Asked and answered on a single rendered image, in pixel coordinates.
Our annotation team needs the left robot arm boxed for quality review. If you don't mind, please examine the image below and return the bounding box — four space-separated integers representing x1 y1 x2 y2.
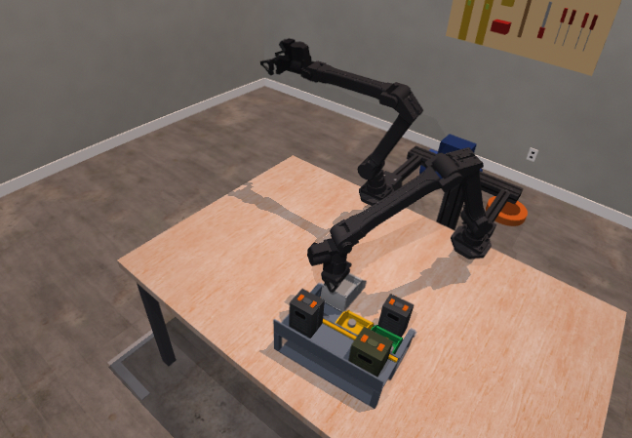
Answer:
307 147 493 274

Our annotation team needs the green open bin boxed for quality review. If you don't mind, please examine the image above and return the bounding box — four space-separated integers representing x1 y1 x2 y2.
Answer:
371 325 403 354

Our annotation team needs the orange thin bar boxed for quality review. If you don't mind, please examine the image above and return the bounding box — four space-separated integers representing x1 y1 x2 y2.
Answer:
323 319 398 362

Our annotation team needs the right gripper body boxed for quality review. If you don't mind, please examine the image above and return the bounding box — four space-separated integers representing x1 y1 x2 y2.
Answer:
269 55 294 74

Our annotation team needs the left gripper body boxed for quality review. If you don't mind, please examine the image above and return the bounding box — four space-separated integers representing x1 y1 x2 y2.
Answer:
321 260 351 284

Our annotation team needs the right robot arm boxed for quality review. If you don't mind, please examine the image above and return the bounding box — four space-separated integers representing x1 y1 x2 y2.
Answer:
279 38 423 200

